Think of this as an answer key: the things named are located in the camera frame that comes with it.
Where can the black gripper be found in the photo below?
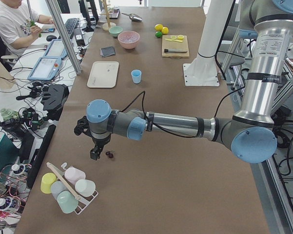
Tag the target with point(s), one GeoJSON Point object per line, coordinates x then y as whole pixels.
{"type": "Point", "coordinates": [100, 142]}

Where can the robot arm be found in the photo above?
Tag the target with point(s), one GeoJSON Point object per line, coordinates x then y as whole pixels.
{"type": "Point", "coordinates": [248, 134]}

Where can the pink plastic cup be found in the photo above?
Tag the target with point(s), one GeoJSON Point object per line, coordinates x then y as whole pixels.
{"type": "Point", "coordinates": [73, 175]}

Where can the white plastic cup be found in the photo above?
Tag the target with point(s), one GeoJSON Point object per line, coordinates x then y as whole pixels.
{"type": "Point", "coordinates": [85, 187]}

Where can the grey plastic cup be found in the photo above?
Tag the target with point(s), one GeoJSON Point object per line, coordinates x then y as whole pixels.
{"type": "Point", "coordinates": [56, 188]}

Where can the yellow plastic cup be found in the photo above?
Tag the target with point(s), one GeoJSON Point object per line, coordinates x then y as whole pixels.
{"type": "Point", "coordinates": [46, 182]}

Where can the mint green plastic cup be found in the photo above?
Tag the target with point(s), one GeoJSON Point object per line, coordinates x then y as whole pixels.
{"type": "Point", "coordinates": [67, 202]}

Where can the light blue plastic cup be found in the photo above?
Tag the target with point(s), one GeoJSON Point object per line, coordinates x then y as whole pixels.
{"type": "Point", "coordinates": [136, 76]}

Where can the pink bowl of ice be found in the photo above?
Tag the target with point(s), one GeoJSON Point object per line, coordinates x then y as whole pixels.
{"type": "Point", "coordinates": [128, 39]}

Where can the wooden cup tree stand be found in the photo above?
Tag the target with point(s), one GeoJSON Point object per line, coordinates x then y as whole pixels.
{"type": "Point", "coordinates": [106, 26]}

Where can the metal ice scoop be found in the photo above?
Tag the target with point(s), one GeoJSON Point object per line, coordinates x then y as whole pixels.
{"type": "Point", "coordinates": [133, 17]}

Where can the dark red cherry pair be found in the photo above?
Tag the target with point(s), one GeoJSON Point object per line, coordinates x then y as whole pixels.
{"type": "Point", "coordinates": [110, 154]}

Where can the cream rabbit serving tray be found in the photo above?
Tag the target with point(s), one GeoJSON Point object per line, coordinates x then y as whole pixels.
{"type": "Point", "coordinates": [103, 74]}

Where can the blue teach pendant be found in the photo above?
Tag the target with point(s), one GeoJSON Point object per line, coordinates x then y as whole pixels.
{"type": "Point", "coordinates": [45, 69]}
{"type": "Point", "coordinates": [56, 49]}

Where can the grey folded cloth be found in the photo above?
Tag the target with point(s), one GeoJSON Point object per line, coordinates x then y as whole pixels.
{"type": "Point", "coordinates": [107, 51]}

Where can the mint green bowl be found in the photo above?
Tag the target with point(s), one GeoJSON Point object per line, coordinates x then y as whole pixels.
{"type": "Point", "coordinates": [115, 31]}

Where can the steel muddler black tip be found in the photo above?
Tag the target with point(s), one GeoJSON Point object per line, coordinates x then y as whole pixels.
{"type": "Point", "coordinates": [175, 51]}

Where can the black computer mouse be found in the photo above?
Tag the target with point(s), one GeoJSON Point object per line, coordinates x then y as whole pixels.
{"type": "Point", "coordinates": [50, 38]}

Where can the wooden cutting board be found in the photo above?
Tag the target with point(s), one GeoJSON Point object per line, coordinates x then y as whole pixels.
{"type": "Point", "coordinates": [174, 45]}

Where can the black keyboard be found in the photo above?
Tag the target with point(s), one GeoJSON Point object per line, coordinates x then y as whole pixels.
{"type": "Point", "coordinates": [71, 24]}

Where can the green lime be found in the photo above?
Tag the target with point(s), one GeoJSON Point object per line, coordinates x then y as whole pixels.
{"type": "Point", "coordinates": [158, 34]}

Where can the yellow plastic knife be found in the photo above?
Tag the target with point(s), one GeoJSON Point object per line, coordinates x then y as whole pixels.
{"type": "Point", "coordinates": [174, 40]}

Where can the yellow lemon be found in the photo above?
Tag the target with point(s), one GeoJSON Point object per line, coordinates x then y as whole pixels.
{"type": "Point", "coordinates": [158, 27]}
{"type": "Point", "coordinates": [165, 30]}

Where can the lemon half slice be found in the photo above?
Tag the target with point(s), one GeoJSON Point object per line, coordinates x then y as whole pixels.
{"type": "Point", "coordinates": [180, 37]}

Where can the person in white shirt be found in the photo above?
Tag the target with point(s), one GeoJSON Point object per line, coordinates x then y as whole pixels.
{"type": "Point", "coordinates": [18, 28]}

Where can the wooden rack handle bar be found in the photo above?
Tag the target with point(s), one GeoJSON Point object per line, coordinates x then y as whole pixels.
{"type": "Point", "coordinates": [59, 174]}

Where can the white wire cup rack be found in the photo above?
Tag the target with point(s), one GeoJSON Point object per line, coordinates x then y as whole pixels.
{"type": "Point", "coordinates": [84, 202]}

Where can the black plastic bracket part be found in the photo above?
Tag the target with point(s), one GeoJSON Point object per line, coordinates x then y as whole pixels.
{"type": "Point", "coordinates": [53, 100]}

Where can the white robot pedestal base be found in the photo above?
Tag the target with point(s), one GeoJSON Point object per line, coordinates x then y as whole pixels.
{"type": "Point", "coordinates": [202, 70]}

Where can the aluminium frame post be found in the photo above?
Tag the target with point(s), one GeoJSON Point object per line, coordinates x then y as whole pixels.
{"type": "Point", "coordinates": [55, 13]}

